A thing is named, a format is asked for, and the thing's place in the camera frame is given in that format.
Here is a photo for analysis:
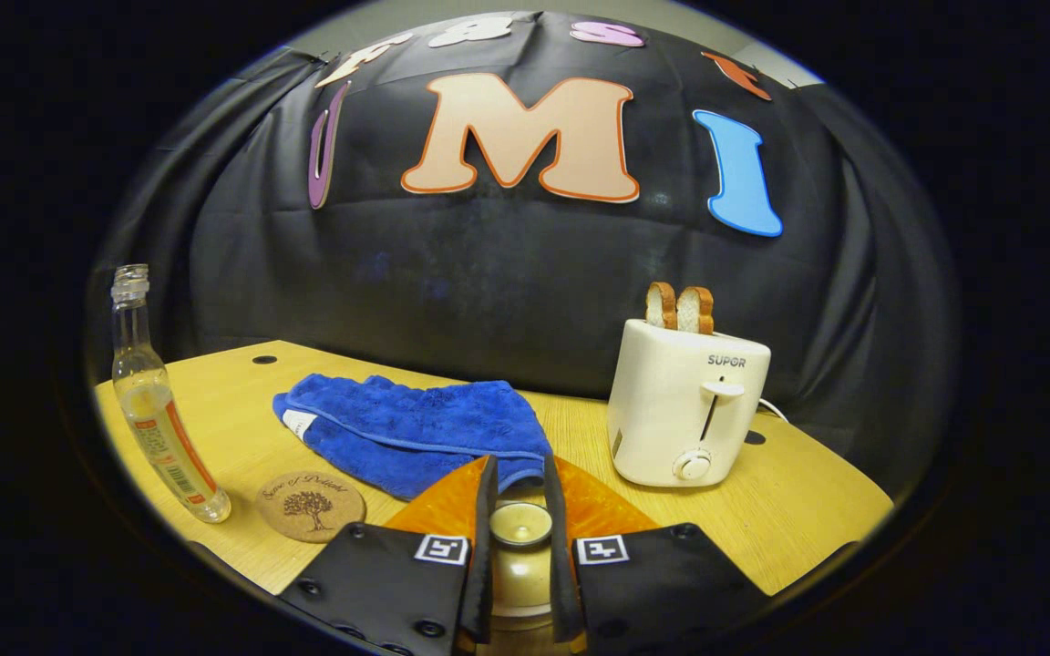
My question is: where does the black backdrop cloth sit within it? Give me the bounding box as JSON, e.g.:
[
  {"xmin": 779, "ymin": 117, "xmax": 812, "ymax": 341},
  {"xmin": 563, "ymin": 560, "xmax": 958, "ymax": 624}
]
[{"xmin": 87, "ymin": 11, "xmax": 959, "ymax": 497}]

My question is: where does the cream toaster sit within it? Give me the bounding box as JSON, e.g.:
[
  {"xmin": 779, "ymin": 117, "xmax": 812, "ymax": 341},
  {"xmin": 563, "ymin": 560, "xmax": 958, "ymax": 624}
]
[{"xmin": 606, "ymin": 318, "xmax": 772, "ymax": 488}]

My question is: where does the blue towel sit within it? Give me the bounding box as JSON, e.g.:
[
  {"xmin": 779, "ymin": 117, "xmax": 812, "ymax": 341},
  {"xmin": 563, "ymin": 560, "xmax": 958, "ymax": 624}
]
[{"xmin": 272, "ymin": 373, "xmax": 555, "ymax": 502}]

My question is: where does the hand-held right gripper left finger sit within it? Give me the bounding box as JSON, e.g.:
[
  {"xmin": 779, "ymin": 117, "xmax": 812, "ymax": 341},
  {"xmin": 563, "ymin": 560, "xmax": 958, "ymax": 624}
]
[{"xmin": 279, "ymin": 456, "xmax": 499, "ymax": 656}]

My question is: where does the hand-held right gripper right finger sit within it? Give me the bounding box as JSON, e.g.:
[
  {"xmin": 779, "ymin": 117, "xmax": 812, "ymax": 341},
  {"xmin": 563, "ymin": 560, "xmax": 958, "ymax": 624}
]
[{"xmin": 543, "ymin": 454, "xmax": 763, "ymax": 656}]

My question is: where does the clear glass water bottle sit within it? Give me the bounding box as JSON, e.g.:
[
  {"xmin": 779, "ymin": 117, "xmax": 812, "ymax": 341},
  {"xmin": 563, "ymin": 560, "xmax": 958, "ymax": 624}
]
[{"xmin": 110, "ymin": 264, "xmax": 232, "ymax": 525}]

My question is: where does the round cork coaster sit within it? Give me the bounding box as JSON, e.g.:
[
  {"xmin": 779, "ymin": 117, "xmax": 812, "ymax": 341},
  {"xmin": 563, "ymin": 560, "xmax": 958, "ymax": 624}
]
[{"xmin": 256, "ymin": 470, "xmax": 367, "ymax": 545}]

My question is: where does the bread slice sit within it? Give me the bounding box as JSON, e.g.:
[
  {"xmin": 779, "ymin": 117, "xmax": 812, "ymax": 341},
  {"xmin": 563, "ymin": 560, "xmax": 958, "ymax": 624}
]
[
  {"xmin": 644, "ymin": 282, "xmax": 678, "ymax": 331},
  {"xmin": 676, "ymin": 286, "xmax": 715, "ymax": 335}
]

